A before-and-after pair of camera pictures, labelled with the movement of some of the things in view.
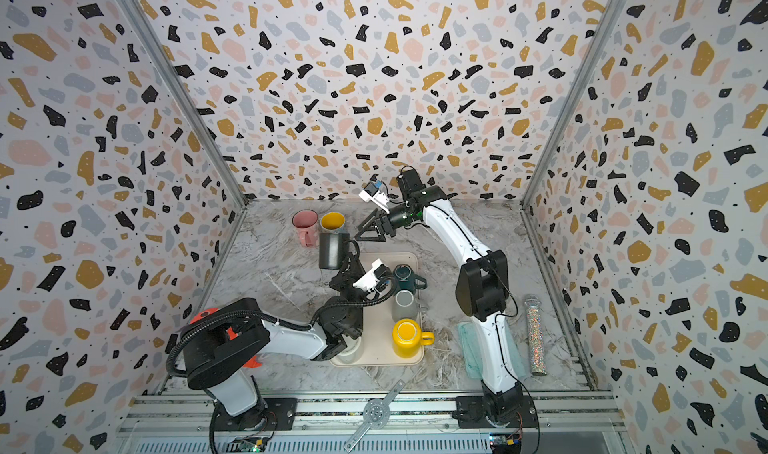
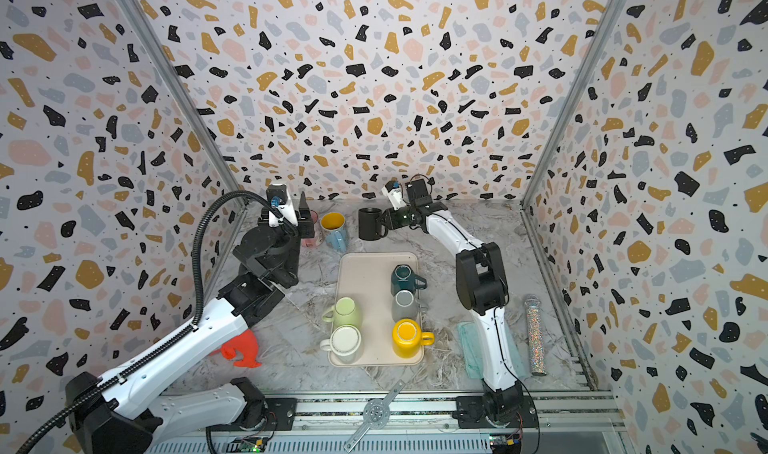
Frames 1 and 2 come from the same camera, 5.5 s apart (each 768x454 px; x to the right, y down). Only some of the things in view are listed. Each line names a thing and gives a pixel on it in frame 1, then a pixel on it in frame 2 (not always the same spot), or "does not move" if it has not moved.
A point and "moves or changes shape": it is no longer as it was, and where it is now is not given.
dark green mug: x=405 y=279 does not move
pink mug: x=305 y=222 does not move
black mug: x=333 y=247 moves or changes shape
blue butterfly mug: x=332 y=221 does not move
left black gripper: x=347 y=271 → x=300 y=223
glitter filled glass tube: x=535 y=337 does not move
